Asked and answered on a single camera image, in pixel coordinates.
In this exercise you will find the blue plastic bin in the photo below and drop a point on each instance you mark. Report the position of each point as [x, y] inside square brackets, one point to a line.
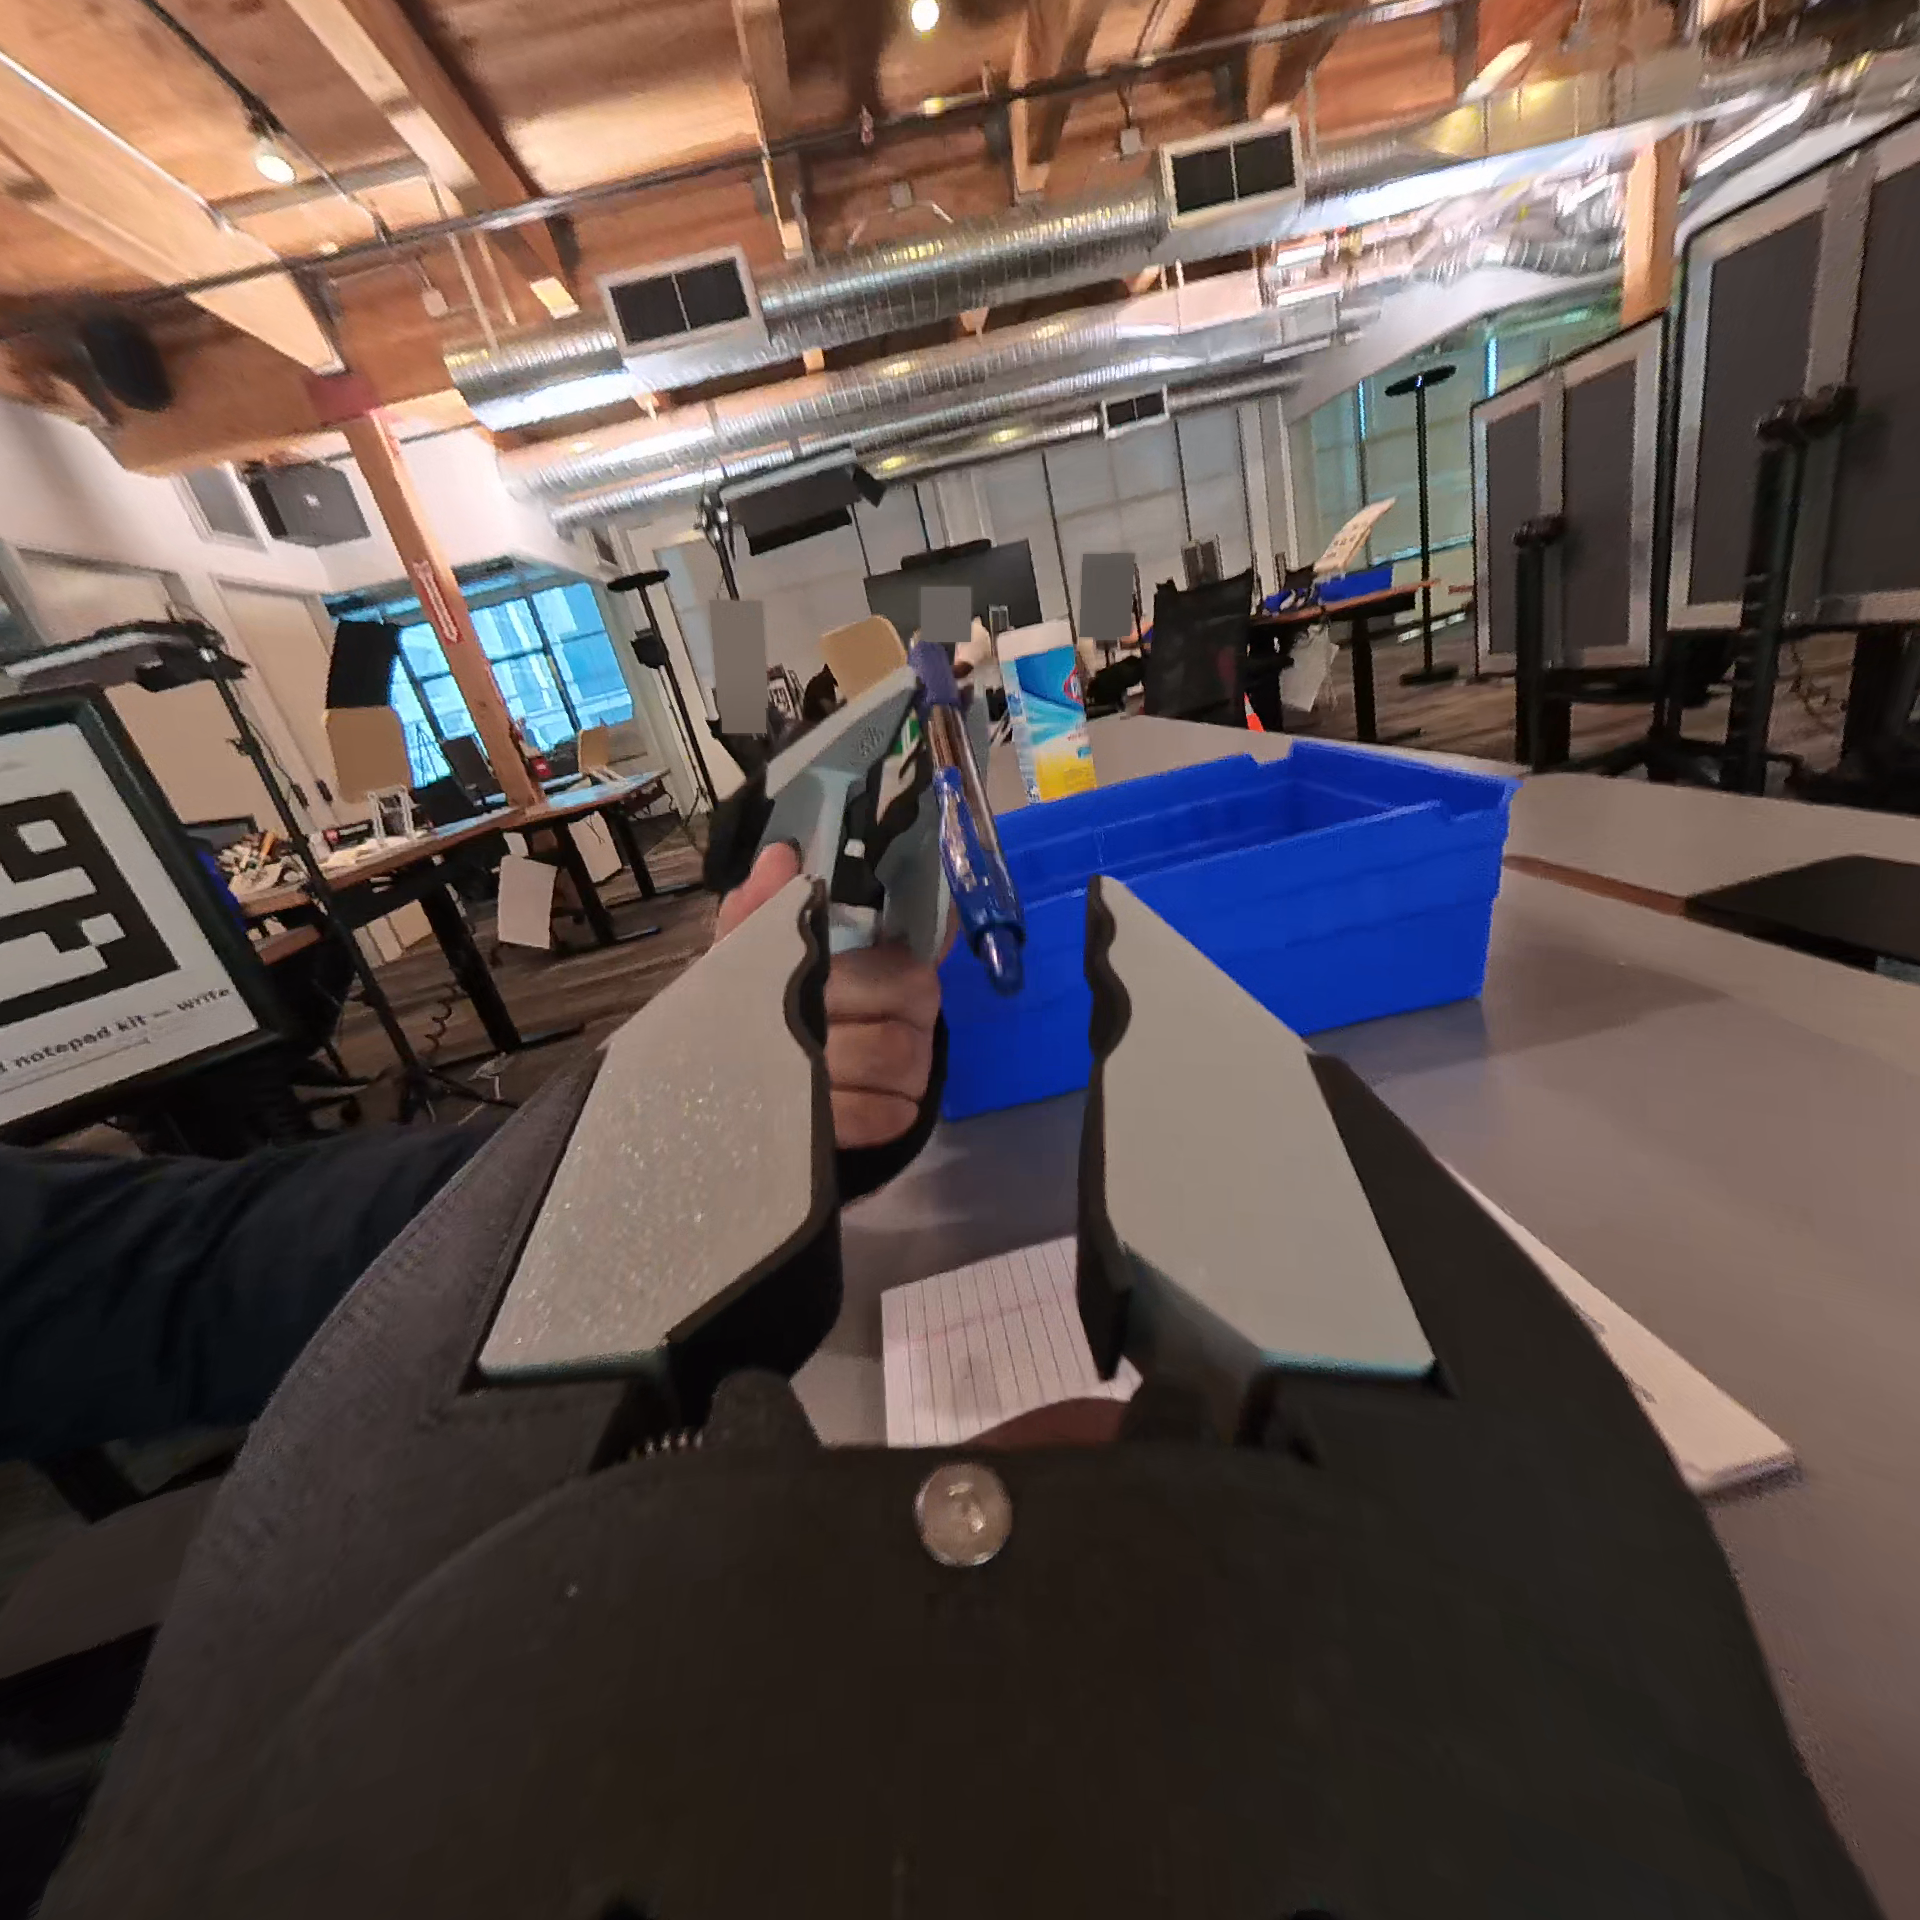
[1276, 902]

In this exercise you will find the black framed marker sign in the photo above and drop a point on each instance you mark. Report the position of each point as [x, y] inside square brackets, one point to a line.
[106, 930]

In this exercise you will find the wooden support post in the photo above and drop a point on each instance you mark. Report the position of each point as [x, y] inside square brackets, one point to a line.
[435, 599]

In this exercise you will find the silver ventilation duct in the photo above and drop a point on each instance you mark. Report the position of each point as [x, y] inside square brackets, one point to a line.
[974, 248]

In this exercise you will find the black softbox light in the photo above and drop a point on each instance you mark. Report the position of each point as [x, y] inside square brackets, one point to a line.
[795, 504]

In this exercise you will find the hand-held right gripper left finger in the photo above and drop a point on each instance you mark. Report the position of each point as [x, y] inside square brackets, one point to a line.
[675, 1170]

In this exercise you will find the black wall speaker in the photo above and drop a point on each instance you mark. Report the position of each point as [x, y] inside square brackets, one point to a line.
[306, 504]

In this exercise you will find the white lined legal pad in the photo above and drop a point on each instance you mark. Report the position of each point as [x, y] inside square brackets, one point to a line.
[989, 1335]

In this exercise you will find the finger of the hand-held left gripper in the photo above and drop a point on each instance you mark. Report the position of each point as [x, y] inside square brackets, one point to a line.
[916, 902]
[838, 744]

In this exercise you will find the grey framed partition panel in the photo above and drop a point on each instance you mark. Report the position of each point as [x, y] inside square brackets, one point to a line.
[1755, 406]
[1597, 494]

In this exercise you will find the person's left hand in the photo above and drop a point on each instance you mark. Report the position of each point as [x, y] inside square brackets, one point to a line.
[885, 1050]

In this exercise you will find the black office chair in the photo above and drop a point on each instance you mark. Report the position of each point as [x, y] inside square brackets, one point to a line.
[1200, 646]

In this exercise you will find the wooden office desk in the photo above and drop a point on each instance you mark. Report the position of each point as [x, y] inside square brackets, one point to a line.
[494, 810]
[1348, 599]

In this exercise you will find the black desk mat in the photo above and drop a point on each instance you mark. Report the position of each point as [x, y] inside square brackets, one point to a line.
[1816, 908]

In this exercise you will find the black flat screen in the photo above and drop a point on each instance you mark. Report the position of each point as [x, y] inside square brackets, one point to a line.
[1003, 579]

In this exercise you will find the person's left forearm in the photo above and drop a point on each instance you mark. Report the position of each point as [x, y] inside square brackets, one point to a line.
[224, 1276]

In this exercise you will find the white ceiling vent grille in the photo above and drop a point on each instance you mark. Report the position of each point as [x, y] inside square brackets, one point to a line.
[1232, 172]
[681, 299]

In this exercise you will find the disinfecting wipes canister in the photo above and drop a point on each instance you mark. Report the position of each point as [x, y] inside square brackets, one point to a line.
[1048, 721]

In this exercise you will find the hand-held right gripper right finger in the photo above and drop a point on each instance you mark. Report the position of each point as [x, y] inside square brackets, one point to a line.
[1243, 1170]

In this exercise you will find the blue retractable pen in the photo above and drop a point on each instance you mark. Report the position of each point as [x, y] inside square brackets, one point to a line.
[961, 840]

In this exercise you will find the black tripod stand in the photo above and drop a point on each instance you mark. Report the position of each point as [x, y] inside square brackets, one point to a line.
[269, 780]

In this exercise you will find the beige chair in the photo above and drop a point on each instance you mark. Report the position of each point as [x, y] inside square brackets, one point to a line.
[861, 651]

